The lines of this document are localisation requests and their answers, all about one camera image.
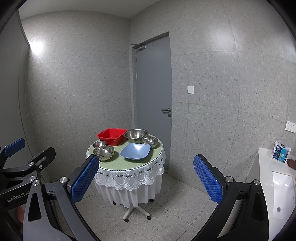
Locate door closer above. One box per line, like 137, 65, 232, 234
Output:
130, 43, 147, 51

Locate white sink counter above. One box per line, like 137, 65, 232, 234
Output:
246, 148, 295, 240

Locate grey door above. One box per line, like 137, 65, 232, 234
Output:
132, 32, 173, 172

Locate white swivel table base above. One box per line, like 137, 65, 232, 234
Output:
121, 198, 154, 222

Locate white wall socket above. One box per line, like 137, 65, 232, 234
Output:
285, 120, 296, 133

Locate blue square plate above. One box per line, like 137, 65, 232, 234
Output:
120, 143, 151, 160

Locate brown object on counter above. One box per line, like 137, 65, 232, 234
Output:
287, 159, 296, 170

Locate blue white tissue pack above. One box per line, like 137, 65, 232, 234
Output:
271, 141, 292, 163

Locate green round table mat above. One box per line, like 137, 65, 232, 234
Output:
99, 140, 163, 170

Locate white lace tablecloth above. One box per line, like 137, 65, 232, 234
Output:
94, 148, 166, 207

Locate white light switch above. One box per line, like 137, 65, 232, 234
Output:
187, 85, 195, 94

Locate medium steel bowl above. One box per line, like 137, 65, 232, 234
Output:
93, 145, 114, 161

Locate red plastic basin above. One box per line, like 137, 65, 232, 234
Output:
96, 128, 127, 146

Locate person's left hand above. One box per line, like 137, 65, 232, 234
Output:
16, 206, 24, 223

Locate small steel bowl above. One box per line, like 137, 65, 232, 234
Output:
92, 140, 107, 149
142, 136, 159, 148

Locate metal door handle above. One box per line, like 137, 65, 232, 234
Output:
162, 108, 171, 117

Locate large steel bowl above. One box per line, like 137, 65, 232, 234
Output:
123, 128, 148, 143

